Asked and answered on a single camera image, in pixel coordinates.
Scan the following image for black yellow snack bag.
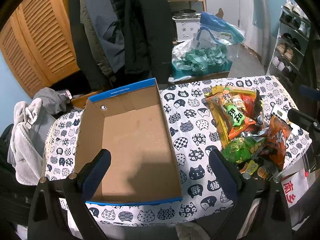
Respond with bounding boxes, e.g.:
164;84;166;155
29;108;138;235
239;158;279;180

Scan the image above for large orange chip bag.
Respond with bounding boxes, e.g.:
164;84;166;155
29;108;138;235
263;115;292;171

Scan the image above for red snack bag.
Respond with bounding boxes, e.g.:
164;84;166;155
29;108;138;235
241;92;264;126

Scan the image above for gold biscuit pack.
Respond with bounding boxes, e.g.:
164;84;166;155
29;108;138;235
205;85;256;148

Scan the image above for orange green snack bag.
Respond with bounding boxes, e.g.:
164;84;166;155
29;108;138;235
212;89;256;140

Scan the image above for white red sign paper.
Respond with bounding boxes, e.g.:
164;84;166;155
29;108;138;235
281;170;309;207

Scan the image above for cat pattern tablecloth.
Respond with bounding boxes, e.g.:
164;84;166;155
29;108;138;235
44;76;312;226

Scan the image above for grey fleece clothes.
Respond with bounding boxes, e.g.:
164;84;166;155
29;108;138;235
7;87;71;186

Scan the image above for blue cardboard box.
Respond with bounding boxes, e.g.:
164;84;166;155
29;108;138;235
74;79;182;205

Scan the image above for shoe rack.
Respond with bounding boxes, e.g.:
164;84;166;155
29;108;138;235
267;0;312;87

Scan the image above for teal plastic bags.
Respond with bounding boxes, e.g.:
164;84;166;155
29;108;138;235
171;39;233;80

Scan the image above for blue clear plastic bag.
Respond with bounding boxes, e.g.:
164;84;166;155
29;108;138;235
195;11;245;46

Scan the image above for wooden shelf with pots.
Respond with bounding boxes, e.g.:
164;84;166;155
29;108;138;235
167;0;207;45

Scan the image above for wooden louvre door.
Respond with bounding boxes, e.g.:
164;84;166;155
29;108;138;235
1;0;79;98

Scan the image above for hanging dark coats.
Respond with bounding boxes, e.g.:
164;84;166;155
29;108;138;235
68;0;174;90

